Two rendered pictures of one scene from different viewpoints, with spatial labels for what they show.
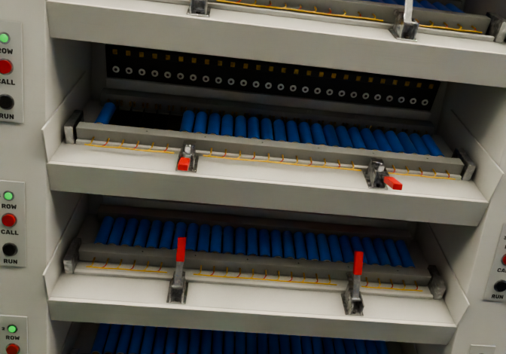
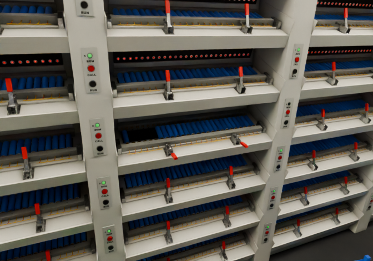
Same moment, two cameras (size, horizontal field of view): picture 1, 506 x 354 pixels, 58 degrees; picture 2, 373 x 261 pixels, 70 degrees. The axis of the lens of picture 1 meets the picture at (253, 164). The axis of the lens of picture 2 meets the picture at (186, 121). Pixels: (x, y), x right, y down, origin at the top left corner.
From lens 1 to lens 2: 44 cm
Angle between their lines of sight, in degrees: 17
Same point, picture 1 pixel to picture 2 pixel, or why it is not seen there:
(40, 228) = (116, 191)
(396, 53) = (239, 99)
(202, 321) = (180, 206)
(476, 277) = (270, 165)
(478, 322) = (272, 180)
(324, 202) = (219, 154)
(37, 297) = (117, 216)
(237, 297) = (190, 194)
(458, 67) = (259, 99)
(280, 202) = (204, 157)
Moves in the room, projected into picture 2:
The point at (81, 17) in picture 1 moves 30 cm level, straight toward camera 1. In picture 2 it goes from (126, 110) to (186, 148)
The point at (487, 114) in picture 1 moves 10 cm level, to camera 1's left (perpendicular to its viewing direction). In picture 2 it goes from (267, 108) to (245, 110)
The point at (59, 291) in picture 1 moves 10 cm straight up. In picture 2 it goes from (124, 211) to (122, 187)
